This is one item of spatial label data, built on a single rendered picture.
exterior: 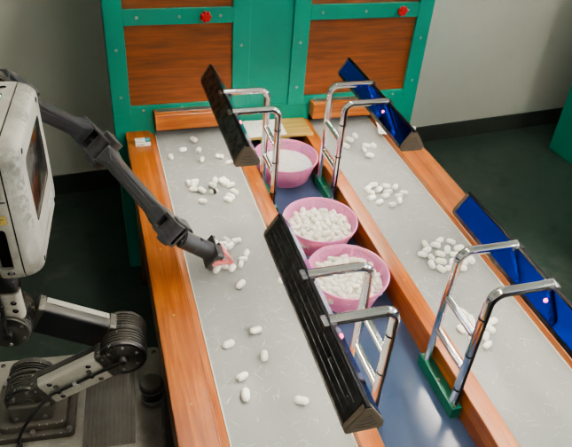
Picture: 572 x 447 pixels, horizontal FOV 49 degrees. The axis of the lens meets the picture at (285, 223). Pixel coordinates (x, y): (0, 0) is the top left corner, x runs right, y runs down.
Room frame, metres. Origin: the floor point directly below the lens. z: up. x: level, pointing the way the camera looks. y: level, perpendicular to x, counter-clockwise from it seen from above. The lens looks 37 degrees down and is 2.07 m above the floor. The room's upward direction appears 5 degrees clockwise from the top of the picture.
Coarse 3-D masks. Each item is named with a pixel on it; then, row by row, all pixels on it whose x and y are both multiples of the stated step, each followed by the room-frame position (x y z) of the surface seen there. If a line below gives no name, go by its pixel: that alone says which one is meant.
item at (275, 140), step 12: (264, 96) 2.05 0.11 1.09; (240, 108) 1.87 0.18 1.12; (252, 108) 1.88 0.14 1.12; (264, 108) 1.89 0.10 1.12; (276, 108) 1.90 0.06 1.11; (264, 120) 2.05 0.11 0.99; (276, 120) 1.91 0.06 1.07; (264, 132) 2.05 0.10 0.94; (276, 132) 1.90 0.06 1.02; (264, 144) 2.05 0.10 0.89; (276, 144) 1.90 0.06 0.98; (264, 156) 2.03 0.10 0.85; (276, 156) 1.90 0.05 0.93; (264, 168) 2.05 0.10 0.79; (276, 168) 1.90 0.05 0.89; (264, 180) 2.05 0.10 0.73; (276, 180) 1.91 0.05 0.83; (276, 192) 1.91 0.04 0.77; (276, 204) 1.92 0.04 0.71
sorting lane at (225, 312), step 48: (192, 144) 2.27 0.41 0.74; (192, 192) 1.91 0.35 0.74; (240, 192) 1.94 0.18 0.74; (192, 288) 1.40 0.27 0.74; (240, 288) 1.42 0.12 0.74; (240, 336) 1.22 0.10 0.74; (288, 336) 1.23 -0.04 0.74; (240, 384) 1.05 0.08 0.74; (288, 384) 1.06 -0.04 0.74; (240, 432) 0.91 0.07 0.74; (288, 432) 0.92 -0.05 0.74; (336, 432) 0.93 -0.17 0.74
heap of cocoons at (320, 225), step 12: (300, 216) 1.82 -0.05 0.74; (312, 216) 1.82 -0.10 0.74; (324, 216) 1.83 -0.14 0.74; (336, 216) 1.84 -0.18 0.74; (300, 228) 1.75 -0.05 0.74; (312, 228) 1.76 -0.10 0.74; (324, 228) 1.76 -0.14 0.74; (336, 228) 1.76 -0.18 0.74; (348, 228) 1.77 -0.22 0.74; (324, 240) 1.69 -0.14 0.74
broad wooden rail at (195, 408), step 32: (160, 160) 2.11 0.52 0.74; (160, 192) 1.86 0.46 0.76; (160, 256) 1.50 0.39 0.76; (160, 288) 1.36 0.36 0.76; (160, 320) 1.23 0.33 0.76; (192, 320) 1.24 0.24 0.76; (160, 352) 1.23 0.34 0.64; (192, 352) 1.12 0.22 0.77; (192, 384) 1.02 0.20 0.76; (192, 416) 0.92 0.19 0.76
